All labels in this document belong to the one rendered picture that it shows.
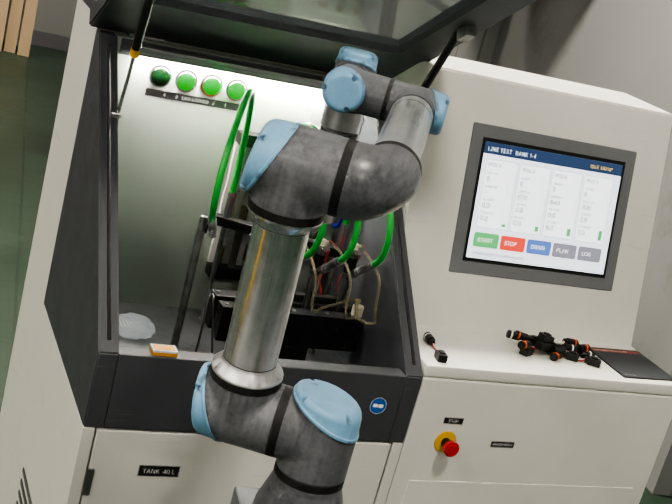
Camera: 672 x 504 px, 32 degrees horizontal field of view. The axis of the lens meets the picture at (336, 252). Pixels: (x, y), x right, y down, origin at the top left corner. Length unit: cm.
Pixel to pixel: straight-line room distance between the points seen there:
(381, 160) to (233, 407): 45
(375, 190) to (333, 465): 46
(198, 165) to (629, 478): 127
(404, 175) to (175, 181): 112
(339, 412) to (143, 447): 65
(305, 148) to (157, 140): 107
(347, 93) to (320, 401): 54
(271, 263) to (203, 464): 79
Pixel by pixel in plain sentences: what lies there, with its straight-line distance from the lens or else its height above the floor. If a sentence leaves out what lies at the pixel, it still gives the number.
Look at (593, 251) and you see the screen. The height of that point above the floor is 120.
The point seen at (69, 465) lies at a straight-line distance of 239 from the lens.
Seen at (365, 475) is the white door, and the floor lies 71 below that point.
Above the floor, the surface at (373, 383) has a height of 93.
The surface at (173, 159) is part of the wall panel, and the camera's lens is 270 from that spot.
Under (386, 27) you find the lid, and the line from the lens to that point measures 254.
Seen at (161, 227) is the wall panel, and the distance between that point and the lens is 275.
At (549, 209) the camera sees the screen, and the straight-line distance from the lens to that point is 283.
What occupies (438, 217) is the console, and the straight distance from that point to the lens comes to 268.
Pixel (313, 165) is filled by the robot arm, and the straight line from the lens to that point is 163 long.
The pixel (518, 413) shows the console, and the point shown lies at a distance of 266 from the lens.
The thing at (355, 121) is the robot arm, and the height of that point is 148.
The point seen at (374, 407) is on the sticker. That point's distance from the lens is 248.
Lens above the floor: 188
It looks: 17 degrees down
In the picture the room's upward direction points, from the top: 15 degrees clockwise
